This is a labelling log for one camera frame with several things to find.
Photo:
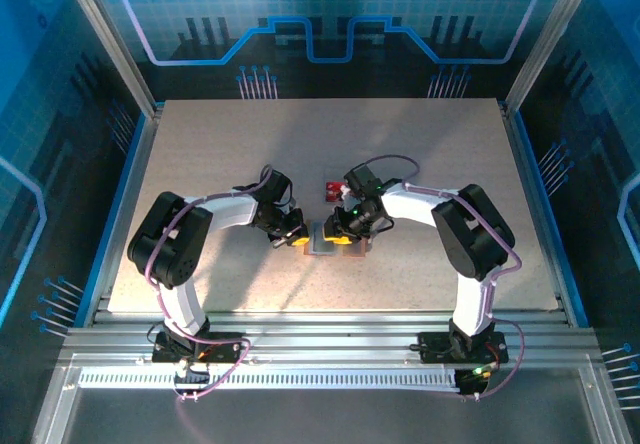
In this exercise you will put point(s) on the grey card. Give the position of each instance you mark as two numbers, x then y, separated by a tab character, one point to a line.
320	246

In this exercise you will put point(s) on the brown leather card holder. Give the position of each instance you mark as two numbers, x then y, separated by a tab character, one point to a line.
357	253

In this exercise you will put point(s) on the red card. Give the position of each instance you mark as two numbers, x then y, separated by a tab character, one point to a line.
334	193

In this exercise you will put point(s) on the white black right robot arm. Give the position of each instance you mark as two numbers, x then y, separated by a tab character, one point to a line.
472	244

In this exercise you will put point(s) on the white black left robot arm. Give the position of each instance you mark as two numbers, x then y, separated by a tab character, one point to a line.
172	236

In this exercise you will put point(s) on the black electronics board with LED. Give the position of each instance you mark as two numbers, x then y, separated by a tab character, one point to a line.
475	379

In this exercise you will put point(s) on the aluminium front frame rail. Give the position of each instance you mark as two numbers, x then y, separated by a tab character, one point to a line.
330	334

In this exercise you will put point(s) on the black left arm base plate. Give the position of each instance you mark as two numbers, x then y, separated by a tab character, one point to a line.
225	346

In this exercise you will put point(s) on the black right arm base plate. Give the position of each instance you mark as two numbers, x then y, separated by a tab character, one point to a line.
435	348

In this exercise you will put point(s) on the aluminium left side rail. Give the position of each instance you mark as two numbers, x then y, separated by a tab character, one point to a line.
132	189

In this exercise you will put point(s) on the aluminium right side rail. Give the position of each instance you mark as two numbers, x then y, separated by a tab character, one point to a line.
542	214

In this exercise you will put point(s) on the aluminium left frame post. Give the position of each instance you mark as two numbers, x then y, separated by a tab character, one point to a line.
107	39

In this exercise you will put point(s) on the aluminium frame post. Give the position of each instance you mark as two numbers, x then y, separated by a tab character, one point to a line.
550	34
107	39

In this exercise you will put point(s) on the aluminium right frame post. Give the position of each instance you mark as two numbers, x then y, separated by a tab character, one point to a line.
550	34

